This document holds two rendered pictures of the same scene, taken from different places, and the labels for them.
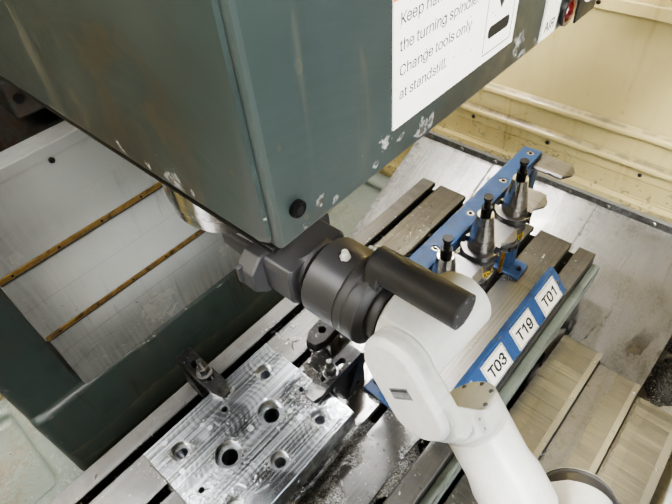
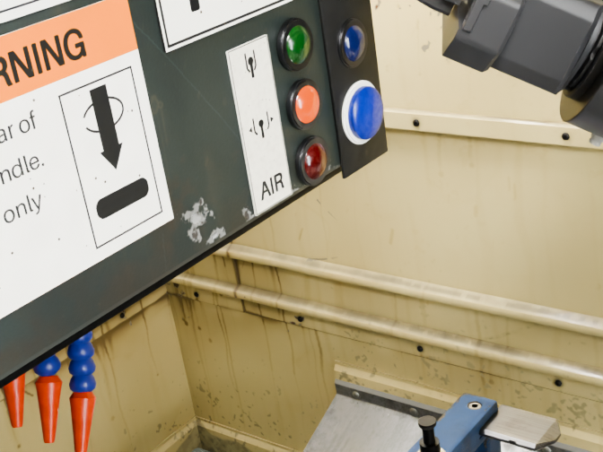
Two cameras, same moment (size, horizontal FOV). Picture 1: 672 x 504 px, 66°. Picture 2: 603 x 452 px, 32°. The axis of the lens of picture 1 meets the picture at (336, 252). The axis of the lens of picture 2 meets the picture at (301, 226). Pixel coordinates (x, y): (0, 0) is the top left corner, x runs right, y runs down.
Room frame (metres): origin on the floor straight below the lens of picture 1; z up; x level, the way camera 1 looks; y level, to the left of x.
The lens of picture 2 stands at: (-0.05, -0.18, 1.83)
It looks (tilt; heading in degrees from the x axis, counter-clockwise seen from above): 24 degrees down; 355
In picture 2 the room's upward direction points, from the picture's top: 9 degrees counter-clockwise
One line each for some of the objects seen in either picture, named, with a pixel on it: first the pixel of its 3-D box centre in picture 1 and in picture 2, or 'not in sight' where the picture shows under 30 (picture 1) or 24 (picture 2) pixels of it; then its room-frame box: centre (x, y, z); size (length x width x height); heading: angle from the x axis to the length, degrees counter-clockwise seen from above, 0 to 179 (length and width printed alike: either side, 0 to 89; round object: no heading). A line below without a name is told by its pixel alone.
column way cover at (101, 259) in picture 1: (131, 236); not in sight; (0.76, 0.40, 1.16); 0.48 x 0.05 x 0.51; 134
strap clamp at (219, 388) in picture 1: (206, 379); not in sight; (0.54, 0.27, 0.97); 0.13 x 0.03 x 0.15; 44
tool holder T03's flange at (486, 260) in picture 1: (479, 250); not in sight; (0.58, -0.24, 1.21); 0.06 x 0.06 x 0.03
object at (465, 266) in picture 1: (461, 269); not in sight; (0.54, -0.20, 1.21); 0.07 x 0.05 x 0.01; 44
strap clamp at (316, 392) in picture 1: (334, 379); not in sight; (0.51, 0.03, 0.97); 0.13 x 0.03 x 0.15; 134
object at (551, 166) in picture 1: (555, 167); (524, 429); (0.77, -0.43, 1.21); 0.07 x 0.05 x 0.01; 44
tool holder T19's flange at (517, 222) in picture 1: (512, 214); not in sight; (0.66, -0.32, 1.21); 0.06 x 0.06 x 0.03
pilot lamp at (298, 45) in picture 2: not in sight; (296, 44); (0.47, -0.23, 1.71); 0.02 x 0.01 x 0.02; 134
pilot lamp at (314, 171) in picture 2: (569, 10); (314, 160); (0.47, -0.23, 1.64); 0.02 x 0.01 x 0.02; 134
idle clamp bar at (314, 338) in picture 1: (348, 309); not in sight; (0.70, -0.01, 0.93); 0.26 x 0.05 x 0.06; 139
